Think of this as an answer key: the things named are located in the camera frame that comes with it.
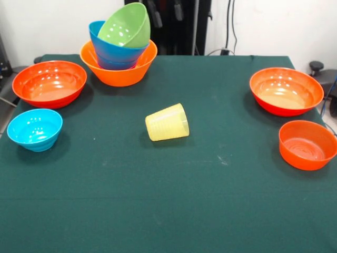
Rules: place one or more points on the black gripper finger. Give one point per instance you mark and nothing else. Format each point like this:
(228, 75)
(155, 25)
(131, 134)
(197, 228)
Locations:
(178, 10)
(156, 15)

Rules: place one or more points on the green plastic bowl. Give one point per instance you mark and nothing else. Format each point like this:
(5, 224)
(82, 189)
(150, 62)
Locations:
(126, 26)

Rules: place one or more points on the large blue plastic bowl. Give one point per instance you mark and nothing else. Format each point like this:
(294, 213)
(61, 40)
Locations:
(110, 51)

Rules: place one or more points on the small blue plastic bowl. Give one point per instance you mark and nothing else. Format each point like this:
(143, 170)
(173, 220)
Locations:
(116, 65)

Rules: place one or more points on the large orange plastic bowl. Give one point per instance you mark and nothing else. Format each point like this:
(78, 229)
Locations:
(118, 77)

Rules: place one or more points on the yellow plastic cup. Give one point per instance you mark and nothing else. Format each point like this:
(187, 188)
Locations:
(166, 124)

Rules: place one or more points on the large red plastic bowl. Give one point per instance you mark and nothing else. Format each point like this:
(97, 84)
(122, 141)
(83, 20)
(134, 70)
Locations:
(287, 92)
(50, 89)

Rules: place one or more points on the small cyan plastic bowl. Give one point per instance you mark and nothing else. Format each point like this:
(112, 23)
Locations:
(34, 131)

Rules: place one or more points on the dark green tablecloth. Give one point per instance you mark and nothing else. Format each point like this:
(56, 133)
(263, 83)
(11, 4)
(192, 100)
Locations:
(168, 197)

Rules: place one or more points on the small orange-red plastic bowl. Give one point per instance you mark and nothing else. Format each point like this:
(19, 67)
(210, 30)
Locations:
(305, 147)

